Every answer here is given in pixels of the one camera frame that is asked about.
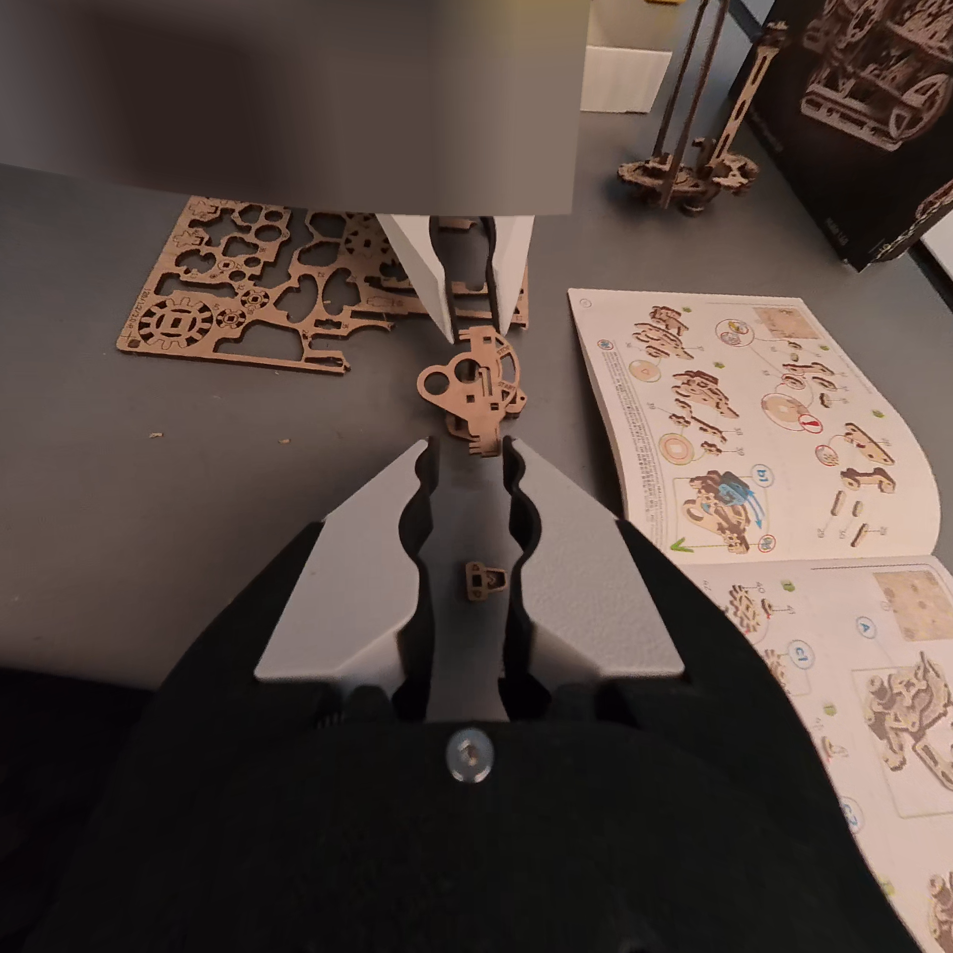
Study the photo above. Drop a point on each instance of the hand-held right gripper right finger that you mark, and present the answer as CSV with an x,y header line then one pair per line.
x,y
588,595

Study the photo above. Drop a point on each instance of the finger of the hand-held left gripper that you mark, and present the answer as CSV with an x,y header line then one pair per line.
x,y
514,260
417,260

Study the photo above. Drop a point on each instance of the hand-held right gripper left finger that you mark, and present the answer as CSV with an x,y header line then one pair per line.
x,y
350,595

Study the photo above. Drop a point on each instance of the wooden model part with holes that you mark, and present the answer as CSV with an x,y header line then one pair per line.
x,y
470,417

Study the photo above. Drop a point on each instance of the small wooden model piece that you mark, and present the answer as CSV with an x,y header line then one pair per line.
x,y
484,582

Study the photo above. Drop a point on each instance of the partly built wooden model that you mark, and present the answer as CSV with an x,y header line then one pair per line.
x,y
670,171

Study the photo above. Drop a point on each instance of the laser-cut wooden parts sheet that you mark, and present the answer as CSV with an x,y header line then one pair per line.
x,y
131,336

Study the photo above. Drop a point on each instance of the black model kit box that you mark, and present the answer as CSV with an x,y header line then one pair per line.
x,y
856,186

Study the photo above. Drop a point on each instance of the white ribbed box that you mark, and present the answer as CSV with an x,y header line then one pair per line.
x,y
622,78

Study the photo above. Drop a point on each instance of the paper instruction booklet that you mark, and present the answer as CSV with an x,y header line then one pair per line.
x,y
744,447

